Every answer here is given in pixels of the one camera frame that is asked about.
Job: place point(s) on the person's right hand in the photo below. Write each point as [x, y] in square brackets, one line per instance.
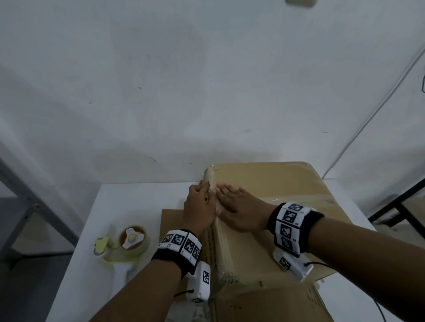
[247, 212]

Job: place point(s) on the person's left hand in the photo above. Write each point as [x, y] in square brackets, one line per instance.
[197, 212]

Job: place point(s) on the person's right fingers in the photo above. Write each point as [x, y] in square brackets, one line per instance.
[229, 195]

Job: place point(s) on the person's left fingers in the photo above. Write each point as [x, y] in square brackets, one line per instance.
[198, 190]

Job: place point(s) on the brown cardboard box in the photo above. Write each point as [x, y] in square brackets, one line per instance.
[282, 185]

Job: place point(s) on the person's right forearm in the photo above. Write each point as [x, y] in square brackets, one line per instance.
[365, 258]

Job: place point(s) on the person's left forearm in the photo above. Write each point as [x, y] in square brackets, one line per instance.
[139, 295]

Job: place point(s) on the black wristband with marker tags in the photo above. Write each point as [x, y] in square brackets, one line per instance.
[290, 227]
[179, 247]

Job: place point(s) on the clear packing tape roll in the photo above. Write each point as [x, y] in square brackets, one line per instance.
[141, 248]

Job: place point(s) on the flat brown cardboard sheet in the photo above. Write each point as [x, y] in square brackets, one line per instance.
[265, 305]

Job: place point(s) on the white tape dispenser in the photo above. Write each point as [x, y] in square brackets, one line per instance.
[119, 275]

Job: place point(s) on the white wrist camera unit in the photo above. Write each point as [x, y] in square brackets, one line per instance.
[292, 265]
[199, 282]

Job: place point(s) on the grey metal shelf frame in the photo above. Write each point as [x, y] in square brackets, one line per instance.
[36, 209]

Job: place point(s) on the black metal table frame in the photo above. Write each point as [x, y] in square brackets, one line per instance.
[398, 205]

